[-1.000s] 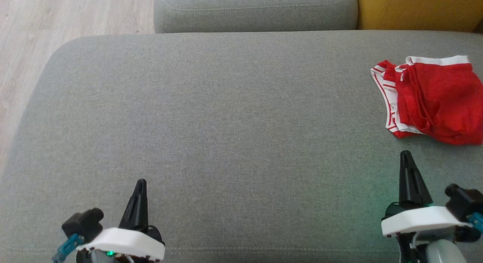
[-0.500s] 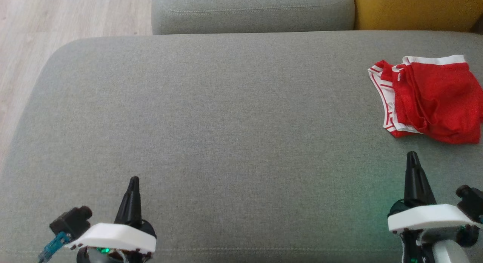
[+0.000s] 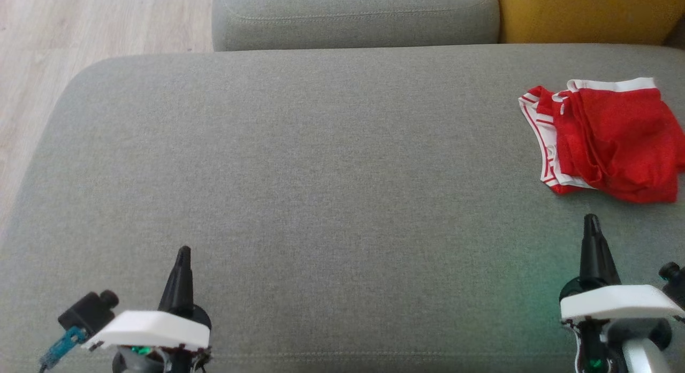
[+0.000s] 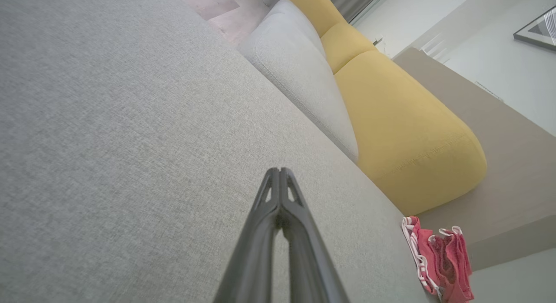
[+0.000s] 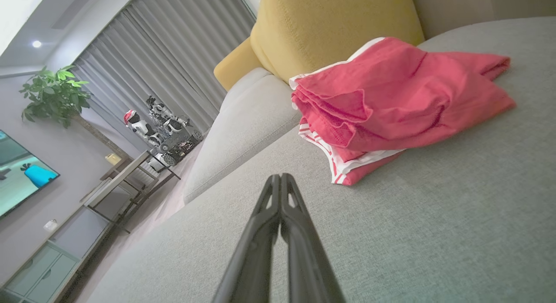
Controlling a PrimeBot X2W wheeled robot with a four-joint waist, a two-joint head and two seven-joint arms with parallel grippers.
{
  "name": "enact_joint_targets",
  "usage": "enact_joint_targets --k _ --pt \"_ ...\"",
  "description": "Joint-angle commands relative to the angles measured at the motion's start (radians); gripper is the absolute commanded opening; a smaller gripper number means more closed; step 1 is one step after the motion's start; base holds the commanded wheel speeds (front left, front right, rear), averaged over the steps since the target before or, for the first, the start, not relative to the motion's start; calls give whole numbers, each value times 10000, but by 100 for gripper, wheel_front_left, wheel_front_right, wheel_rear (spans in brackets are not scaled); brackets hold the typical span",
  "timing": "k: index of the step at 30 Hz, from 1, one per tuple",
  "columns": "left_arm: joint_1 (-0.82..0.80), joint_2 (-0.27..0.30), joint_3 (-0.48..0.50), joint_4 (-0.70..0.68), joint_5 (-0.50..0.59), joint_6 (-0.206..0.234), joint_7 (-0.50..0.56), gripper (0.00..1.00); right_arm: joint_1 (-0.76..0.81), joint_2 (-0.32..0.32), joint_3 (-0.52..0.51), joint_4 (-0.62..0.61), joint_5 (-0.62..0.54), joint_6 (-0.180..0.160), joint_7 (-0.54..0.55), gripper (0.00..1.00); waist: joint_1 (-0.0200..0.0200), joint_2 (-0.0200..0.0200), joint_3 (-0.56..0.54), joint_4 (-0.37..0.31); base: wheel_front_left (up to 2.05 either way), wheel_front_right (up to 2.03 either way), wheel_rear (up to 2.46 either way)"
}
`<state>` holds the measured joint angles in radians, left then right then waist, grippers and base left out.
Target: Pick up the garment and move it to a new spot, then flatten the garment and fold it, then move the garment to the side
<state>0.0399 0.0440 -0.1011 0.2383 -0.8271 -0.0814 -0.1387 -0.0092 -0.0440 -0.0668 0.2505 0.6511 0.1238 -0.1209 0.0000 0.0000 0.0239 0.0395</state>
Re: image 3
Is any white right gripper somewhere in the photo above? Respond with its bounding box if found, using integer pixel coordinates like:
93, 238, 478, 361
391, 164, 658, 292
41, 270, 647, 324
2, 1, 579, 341
559, 214, 685, 323

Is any grey fabric sofa seat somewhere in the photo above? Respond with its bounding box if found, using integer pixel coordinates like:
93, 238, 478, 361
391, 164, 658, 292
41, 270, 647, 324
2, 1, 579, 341
0, 43, 685, 373

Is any red mesh shorts white trim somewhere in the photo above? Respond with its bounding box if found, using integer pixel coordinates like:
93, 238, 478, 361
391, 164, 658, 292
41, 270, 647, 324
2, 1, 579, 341
551, 77, 685, 204

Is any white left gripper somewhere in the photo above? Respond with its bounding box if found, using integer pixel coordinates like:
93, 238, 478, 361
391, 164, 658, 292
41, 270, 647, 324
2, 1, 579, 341
83, 246, 212, 351

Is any grey sofa back cushion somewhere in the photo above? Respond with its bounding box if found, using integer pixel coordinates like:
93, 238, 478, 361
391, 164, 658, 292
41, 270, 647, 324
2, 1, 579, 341
212, 0, 501, 52

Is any yellow sofa cushion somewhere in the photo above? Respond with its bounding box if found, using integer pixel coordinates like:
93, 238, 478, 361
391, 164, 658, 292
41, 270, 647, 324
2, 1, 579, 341
496, 0, 685, 47

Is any teal left cable connector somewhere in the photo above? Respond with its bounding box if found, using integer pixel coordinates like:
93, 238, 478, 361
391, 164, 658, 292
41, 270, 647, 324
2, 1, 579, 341
40, 326, 89, 370

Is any red white baseball jersey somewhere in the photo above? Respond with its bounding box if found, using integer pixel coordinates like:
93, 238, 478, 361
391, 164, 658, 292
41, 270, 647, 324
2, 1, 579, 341
517, 85, 597, 195

